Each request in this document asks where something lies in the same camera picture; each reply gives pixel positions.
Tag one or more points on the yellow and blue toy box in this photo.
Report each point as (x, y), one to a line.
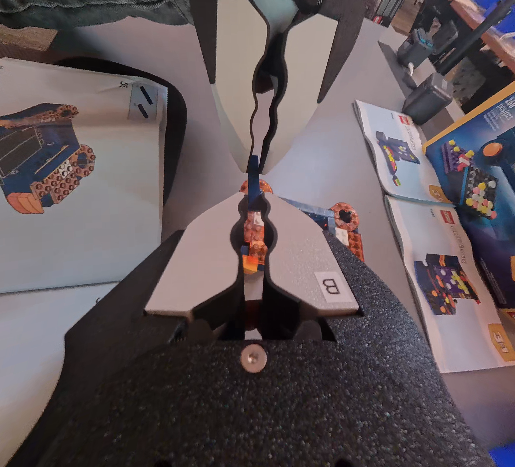
(483, 193)

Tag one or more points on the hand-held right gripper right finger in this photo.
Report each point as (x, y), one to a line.
(297, 258)

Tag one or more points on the thin booklet with blue model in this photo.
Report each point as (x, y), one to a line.
(376, 121)

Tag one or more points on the black electronic device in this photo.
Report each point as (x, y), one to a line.
(414, 51)

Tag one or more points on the open thick instruction booklet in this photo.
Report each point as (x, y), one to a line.
(100, 213)

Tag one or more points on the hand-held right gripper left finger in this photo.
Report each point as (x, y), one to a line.
(201, 266)

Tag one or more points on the black box-shaped case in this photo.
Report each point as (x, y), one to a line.
(426, 101)

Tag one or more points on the blue and orange brick model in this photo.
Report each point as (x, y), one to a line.
(356, 240)

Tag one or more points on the thin booklet with arcade model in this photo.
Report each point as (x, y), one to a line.
(454, 326)

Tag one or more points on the long dark blue brick piece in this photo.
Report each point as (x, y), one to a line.
(253, 171)

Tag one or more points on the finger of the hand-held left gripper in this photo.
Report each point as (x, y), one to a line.
(235, 73)
(308, 73)

